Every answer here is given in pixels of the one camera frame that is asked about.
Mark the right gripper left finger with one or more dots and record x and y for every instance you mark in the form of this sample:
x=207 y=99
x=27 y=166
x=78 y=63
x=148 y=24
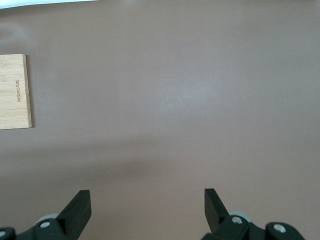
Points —
x=75 y=215

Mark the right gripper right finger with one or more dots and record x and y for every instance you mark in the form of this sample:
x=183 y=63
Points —
x=215 y=212

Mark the bamboo cutting board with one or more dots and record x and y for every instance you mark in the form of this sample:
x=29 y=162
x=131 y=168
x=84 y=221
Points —
x=12 y=100

